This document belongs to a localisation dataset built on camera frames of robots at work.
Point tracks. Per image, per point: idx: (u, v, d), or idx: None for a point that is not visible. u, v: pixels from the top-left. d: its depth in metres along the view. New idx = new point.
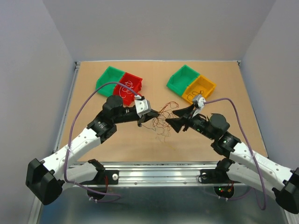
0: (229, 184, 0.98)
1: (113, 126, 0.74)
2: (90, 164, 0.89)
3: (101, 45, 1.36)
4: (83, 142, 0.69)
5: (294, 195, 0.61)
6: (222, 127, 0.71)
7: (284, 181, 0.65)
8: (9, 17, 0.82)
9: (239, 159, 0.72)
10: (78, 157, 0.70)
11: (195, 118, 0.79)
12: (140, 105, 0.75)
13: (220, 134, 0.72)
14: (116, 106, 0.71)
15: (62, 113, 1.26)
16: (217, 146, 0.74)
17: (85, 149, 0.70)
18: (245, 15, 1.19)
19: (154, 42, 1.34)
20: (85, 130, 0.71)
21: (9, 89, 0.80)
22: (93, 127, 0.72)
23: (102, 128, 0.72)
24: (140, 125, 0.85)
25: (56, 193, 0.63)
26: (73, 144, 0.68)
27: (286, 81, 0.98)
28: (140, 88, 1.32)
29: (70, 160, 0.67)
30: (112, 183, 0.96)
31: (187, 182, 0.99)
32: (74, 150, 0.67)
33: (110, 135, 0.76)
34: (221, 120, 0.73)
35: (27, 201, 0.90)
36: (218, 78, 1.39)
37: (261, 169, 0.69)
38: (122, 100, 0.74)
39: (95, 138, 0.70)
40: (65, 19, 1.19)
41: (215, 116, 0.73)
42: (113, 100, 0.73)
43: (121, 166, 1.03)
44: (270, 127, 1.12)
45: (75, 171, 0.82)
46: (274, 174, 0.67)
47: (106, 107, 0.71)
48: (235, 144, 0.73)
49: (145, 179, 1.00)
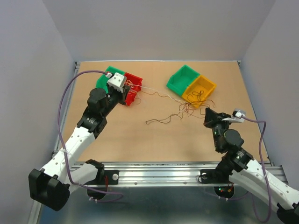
0: (230, 185, 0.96)
1: (103, 119, 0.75)
2: (88, 164, 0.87)
3: (101, 45, 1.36)
4: (78, 141, 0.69)
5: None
6: (236, 143, 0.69)
7: (293, 204, 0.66)
8: (9, 17, 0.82)
9: (250, 176, 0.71)
10: (77, 156, 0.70)
11: (220, 124, 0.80)
12: (117, 78, 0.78)
13: (233, 149, 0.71)
14: (101, 98, 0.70)
15: (62, 113, 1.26)
16: (229, 160, 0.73)
17: (81, 147, 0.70)
18: (245, 15, 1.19)
19: (153, 42, 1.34)
20: (75, 129, 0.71)
21: (9, 90, 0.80)
22: (84, 125, 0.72)
23: (93, 123, 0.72)
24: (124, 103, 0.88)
25: (62, 198, 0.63)
26: (67, 146, 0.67)
27: (286, 81, 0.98)
28: (140, 88, 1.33)
29: (70, 161, 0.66)
30: (112, 183, 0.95)
31: (188, 182, 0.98)
32: (70, 151, 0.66)
33: (101, 128, 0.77)
34: (236, 136, 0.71)
35: (27, 200, 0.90)
36: (218, 78, 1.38)
37: (272, 189, 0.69)
38: (105, 91, 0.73)
39: (88, 134, 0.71)
40: (65, 20, 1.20)
41: (231, 132, 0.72)
42: (96, 92, 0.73)
43: (121, 166, 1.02)
44: (271, 127, 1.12)
45: (76, 174, 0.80)
46: (284, 195, 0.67)
47: (92, 101, 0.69)
48: (248, 161, 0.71)
49: (145, 179, 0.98)
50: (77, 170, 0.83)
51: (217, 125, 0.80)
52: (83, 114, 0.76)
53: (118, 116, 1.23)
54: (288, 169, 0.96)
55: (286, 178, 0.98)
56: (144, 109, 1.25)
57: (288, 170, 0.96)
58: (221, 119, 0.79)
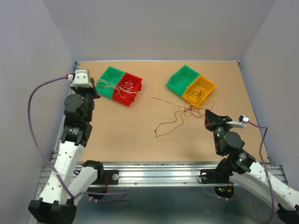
0: (230, 185, 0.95)
1: (87, 125, 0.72)
2: (87, 166, 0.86)
3: (101, 45, 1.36)
4: (67, 158, 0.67)
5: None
6: (237, 146, 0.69)
7: (295, 206, 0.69)
8: (9, 17, 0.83)
9: (253, 178, 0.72)
10: (71, 172, 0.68)
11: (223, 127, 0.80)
12: (80, 75, 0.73)
13: (233, 152, 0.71)
14: (78, 106, 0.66)
15: (61, 113, 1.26)
16: (231, 163, 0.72)
17: (73, 163, 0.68)
18: (245, 15, 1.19)
19: (153, 42, 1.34)
20: (61, 145, 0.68)
21: (9, 90, 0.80)
22: (68, 137, 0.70)
23: (77, 133, 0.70)
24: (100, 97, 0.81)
25: (70, 216, 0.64)
26: (57, 166, 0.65)
27: (286, 81, 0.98)
28: (140, 88, 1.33)
29: (65, 181, 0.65)
30: (112, 183, 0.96)
31: (188, 182, 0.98)
32: (63, 172, 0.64)
33: (88, 134, 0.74)
34: (237, 140, 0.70)
35: (27, 200, 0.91)
36: (218, 78, 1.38)
37: (275, 191, 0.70)
38: (80, 96, 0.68)
39: (75, 147, 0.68)
40: (65, 19, 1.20)
41: (231, 134, 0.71)
42: (71, 100, 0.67)
43: (121, 166, 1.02)
44: (271, 127, 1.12)
45: (79, 182, 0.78)
46: (286, 197, 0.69)
47: (70, 112, 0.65)
48: (251, 164, 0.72)
49: (145, 179, 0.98)
50: (78, 177, 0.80)
51: (219, 128, 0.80)
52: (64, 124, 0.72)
53: (118, 116, 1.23)
54: (289, 169, 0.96)
55: (286, 178, 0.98)
56: (144, 109, 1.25)
57: (289, 170, 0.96)
58: (225, 122, 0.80)
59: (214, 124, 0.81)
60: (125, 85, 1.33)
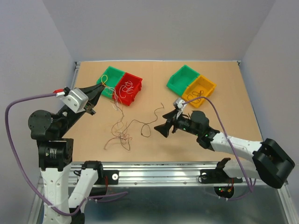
0: (230, 184, 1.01)
1: (67, 141, 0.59)
2: (86, 169, 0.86)
3: (101, 45, 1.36)
4: (56, 186, 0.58)
5: (264, 163, 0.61)
6: (202, 122, 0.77)
7: (253, 151, 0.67)
8: (9, 17, 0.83)
9: (220, 146, 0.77)
10: (66, 196, 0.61)
11: (179, 120, 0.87)
12: (72, 101, 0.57)
13: (202, 129, 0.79)
14: (47, 126, 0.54)
15: None
16: (202, 141, 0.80)
17: (64, 187, 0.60)
18: (245, 14, 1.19)
19: (153, 41, 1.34)
20: (43, 175, 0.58)
21: (9, 89, 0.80)
22: (47, 163, 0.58)
23: (57, 155, 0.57)
24: (94, 112, 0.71)
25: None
26: (49, 197, 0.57)
27: (286, 80, 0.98)
28: (140, 88, 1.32)
29: (64, 208, 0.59)
30: (112, 183, 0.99)
31: (188, 182, 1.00)
32: (57, 202, 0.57)
33: (70, 151, 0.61)
34: (201, 115, 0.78)
35: (26, 201, 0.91)
36: (218, 78, 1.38)
37: (235, 147, 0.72)
38: (46, 112, 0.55)
39: (59, 173, 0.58)
40: (65, 19, 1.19)
41: (195, 114, 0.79)
42: (36, 119, 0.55)
43: (122, 166, 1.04)
44: (271, 126, 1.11)
45: (80, 190, 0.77)
46: (245, 149, 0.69)
47: (40, 134, 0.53)
48: (216, 135, 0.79)
49: (145, 179, 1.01)
50: (78, 184, 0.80)
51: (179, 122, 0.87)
52: (38, 145, 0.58)
53: (118, 116, 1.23)
54: None
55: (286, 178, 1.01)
56: (144, 109, 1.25)
57: None
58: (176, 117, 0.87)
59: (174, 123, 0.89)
60: (125, 85, 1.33)
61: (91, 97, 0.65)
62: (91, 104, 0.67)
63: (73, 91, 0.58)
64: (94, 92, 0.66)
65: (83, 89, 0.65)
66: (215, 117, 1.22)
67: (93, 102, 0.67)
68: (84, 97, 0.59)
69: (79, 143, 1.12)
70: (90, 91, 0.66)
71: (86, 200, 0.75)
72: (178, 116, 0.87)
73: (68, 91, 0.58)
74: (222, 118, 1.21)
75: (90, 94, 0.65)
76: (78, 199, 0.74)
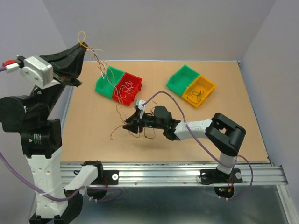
0: (230, 185, 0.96)
1: (52, 126, 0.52)
2: (86, 165, 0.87)
3: (101, 45, 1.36)
4: (45, 174, 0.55)
5: (215, 136, 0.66)
6: (164, 116, 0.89)
7: (206, 128, 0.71)
8: (9, 17, 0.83)
9: (184, 133, 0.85)
10: (59, 182, 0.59)
11: (144, 118, 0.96)
12: (31, 73, 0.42)
13: (167, 122, 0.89)
14: (22, 119, 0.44)
15: (62, 114, 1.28)
16: (168, 133, 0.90)
17: (55, 174, 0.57)
18: (244, 14, 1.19)
19: (153, 41, 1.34)
20: (30, 163, 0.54)
21: (9, 90, 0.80)
22: (32, 150, 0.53)
23: (42, 141, 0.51)
24: (80, 84, 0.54)
25: (77, 209, 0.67)
26: (39, 185, 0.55)
27: (286, 80, 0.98)
28: (140, 88, 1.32)
29: (57, 195, 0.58)
30: (111, 184, 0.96)
31: (187, 182, 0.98)
32: (48, 189, 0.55)
33: (56, 136, 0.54)
34: (163, 111, 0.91)
35: (27, 200, 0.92)
36: (218, 78, 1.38)
37: (194, 129, 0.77)
38: (17, 100, 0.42)
39: (47, 161, 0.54)
40: (65, 19, 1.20)
41: (157, 111, 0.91)
42: (5, 107, 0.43)
43: (123, 167, 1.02)
44: (271, 126, 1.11)
45: (79, 178, 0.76)
46: (200, 129, 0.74)
47: (16, 127, 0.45)
48: (177, 125, 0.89)
49: (145, 179, 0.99)
50: (77, 176, 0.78)
51: (144, 120, 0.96)
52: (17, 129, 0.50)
53: (118, 116, 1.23)
54: (289, 169, 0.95)
55: (286, 177, 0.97)
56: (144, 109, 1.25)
57: (288, 169, 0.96)
58: (139, 118, 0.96)
59: (139, 124, 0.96)
60: (125, 85, 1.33)
61: (65, 66, 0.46)
62: (70, 76, 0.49)
63: (28, 59, 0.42)
64: (69, 57, 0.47)
65: (57, 54, 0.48)
66: None
67: (71, 72, 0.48)
68: (47, 66, 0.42)
69: (79, 143, 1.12)
70: (66, 56, 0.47)
71: (85, 187, 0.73)
72: (141, 116, 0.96)
73: (23, 61, 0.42)
74: None
75: (65, 60, 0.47)
76: (77, 184, 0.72)
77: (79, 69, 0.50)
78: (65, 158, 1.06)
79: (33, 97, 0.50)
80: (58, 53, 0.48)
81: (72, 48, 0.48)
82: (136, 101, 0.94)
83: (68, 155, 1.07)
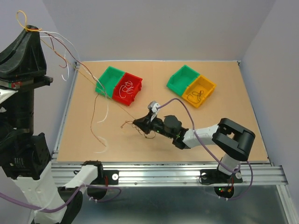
0: (230, 185, 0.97)
1: (35, 144, 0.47)
2: (86, 165, 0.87)
3: (101, 45, 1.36)
4: (35, 194, 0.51)
5: (222, 141, 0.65)
6: (175, 126, 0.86)
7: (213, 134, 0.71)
8: (9, 17, 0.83)
9: (192, 141, 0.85)
10: (54, 192, 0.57)
11: (154, 122, 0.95)
12: None
13: (176, 132, 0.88)
14: None
15: (62, 114, 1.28)
16: (179, 142, 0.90)
17: (47, 189, 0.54)
18: (244, 14, 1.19)
19: (153, 41, 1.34)
20: (17, 184, 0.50)
21: None
22: (17, 171, 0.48)
23: (25, 163, 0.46)
24: (50, 79, 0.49)
25: (77, 208, 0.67)
26: (32, 201, 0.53)
27: (286, 80, 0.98)
28: (140, 88, 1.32)
29: (53, 206, 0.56)
30: (112, 183, 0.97)
31: (187, 182, 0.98)
32: (44, 204, 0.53)
33: (42, 154, 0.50)
34: (173, 120, 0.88)
35: None
36: (218, 78, 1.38)
37: (201, 136, 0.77)
38: None
39: (36, 182, 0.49)
40: (65, 19, 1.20)
41: (167, 119, 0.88)
42: None
43: (123, 167, 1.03)
44: (271, 126, 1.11)
45: (79, 177, 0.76)
46: (208, 135, 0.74)
47: None
48: (185, 133, 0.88)
49: (145, 179, 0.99)
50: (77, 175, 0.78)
51: (153, 124, 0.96)
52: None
53: (118, 116, 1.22)
54: (289, 169, 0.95)
55: (286, 178, 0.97)
56: (144, 109, 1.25)
57: (289, 169, 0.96)
58: (150, 121, 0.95)
59: (149, 126, 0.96)
60: (125, 85, 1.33)
61: (15, 64, 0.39)
62: (29, 75, 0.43)
63: None
64: (18, 53, 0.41)
65: (3, 54, 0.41)
66: (215, 117, 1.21)
67: (30, 69, 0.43)
68: None
69: (79, 143, 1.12)
70: (13, 52, 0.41)
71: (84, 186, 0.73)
72: (152, 119, 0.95)
73: None
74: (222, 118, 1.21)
75: (15, 56, 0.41)
76: (76, 182, 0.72)
77: (38, 63, 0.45)
78: (65, 158, 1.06)
79: (2, 122, 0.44)
80: (3, 52, 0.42)
81: (17, 42, 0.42)
82: (152, 102, 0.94)
83: (68, 155, 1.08)
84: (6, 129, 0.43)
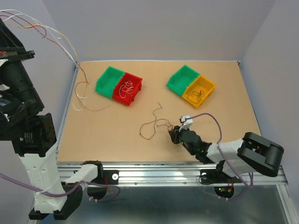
0: (229, 184, 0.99)
1: (44, 122, 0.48)
2: (86, 164, 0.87)
3: (101, 45, 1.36)
4: (39, 172, 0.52)
5: (248, 157, 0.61)
6: (193, 140, 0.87)
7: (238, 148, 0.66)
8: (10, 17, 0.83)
9: (216, 156, 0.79)
10: (56, 178, 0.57)
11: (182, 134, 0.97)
12: None
13: (196, 146, 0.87)
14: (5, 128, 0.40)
15: (62, 114, 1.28)
16: (200, 157, 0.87)
17: (51, 171, 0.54)
18: (244, 14, 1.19)
19: (153, 42, 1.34)
20: (24, 161, 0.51)
21: None
22: (24, 147, 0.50)
23: (34, 138, 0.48)
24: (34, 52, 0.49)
25: (77, 200, 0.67)
26: (35, 183, 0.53)
27: (286, 80, 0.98)
28: (140, 88, 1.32)
29: (55, 191, 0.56)
30: (112, 183, 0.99)
31: (187, 182, 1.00)
32: (46, 187, 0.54)
33: (49, 132, 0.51)
34: (192, 135, 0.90)
35: (27, 199, 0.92)
36: (218, 78, 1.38)
37: (224, 151, 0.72)
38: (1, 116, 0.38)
39: (41, 160, 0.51)
40: (65, 19, 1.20)
41: (186, 134, 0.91)
42: None
43: (123, 167, 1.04)
44: (271, 126, 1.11)
45: (80, 173, 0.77)
46: (232, 150, 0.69)
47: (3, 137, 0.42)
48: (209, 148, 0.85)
49: (145, 179, 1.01)
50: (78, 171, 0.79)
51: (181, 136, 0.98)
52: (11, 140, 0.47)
53: (118, 116, 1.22)
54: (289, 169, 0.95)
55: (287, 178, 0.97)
56: (144, 109, 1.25)
57: (289, 169, 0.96)
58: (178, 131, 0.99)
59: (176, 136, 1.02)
60: (125, 85, 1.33)
61: None
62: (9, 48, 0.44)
63: None
64: None
65: None
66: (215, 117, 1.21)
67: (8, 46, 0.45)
68: None
69: (79, 143, 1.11)
70: None
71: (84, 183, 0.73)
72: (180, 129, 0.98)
73: None
74: (222, 118, 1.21)
75: None
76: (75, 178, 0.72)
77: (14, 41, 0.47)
78: (65, 158, 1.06)
79: (10, 98, 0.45)
80: None
81: None
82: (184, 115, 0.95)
83: (67, 155, 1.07)
84: (16, 103, 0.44)
